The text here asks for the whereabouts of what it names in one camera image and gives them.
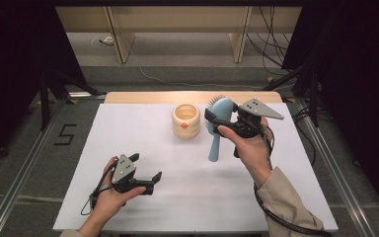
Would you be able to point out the black metal stand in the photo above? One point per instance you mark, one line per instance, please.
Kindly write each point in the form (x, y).
(46, 98)
(313, 98)

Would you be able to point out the light blue hairbrush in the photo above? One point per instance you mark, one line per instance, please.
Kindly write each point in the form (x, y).
(222, 110)

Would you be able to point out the person's right hand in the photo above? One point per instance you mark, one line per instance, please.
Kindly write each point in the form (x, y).
(253, 151)

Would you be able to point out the cream ringed holder cup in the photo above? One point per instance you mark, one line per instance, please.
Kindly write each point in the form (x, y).
(186, 130)

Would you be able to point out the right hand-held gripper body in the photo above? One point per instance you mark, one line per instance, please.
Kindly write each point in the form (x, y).
(258, 110)

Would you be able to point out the black curtain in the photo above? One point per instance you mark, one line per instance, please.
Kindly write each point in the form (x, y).
(358, 82)
(13, 65)

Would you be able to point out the round floor socket with plug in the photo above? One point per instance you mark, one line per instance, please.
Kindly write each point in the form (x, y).
(107, 41)

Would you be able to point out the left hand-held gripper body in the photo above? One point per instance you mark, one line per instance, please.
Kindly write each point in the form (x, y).
(123, 169)

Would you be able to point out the white table board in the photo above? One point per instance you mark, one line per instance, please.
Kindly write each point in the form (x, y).
(177, 184)

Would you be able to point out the person's left hand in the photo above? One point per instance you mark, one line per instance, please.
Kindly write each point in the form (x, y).
(112, 200)

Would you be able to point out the light wooden desk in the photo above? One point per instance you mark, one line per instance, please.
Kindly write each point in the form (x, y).
(177, 19)

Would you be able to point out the aluminium floor rail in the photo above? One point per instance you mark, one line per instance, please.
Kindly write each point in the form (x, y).
(339, 171)
(16, 187)

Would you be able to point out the wooden table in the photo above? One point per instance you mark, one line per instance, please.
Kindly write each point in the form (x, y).
(138, 97)

